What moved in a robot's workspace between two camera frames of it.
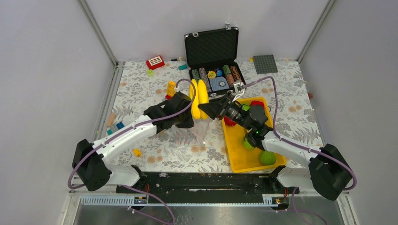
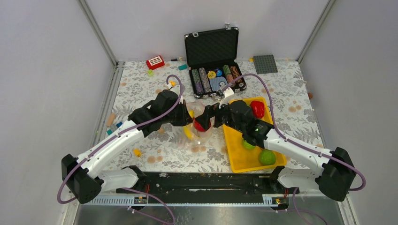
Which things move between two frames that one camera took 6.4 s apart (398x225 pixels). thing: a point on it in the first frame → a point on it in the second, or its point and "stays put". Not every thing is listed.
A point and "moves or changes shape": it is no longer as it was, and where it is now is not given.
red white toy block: [155, 63] stays put
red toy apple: [229, 122] moves or changes shape
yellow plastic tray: [243, 160] stays put
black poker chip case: [210, 56] stays put
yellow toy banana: [201, 97] → [188, 130]
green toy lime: [246, 145] stays put
